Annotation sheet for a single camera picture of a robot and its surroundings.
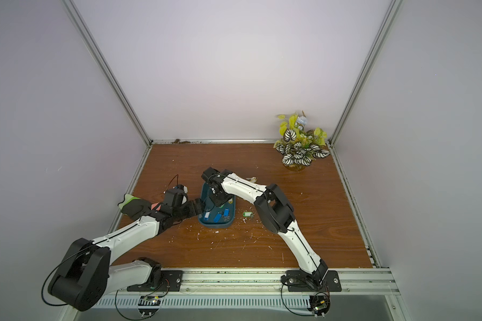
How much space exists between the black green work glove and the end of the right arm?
310 millimetres

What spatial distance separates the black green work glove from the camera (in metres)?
0.93

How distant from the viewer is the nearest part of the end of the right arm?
709 mm

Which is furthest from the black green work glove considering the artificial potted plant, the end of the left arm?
the artificial potted plant
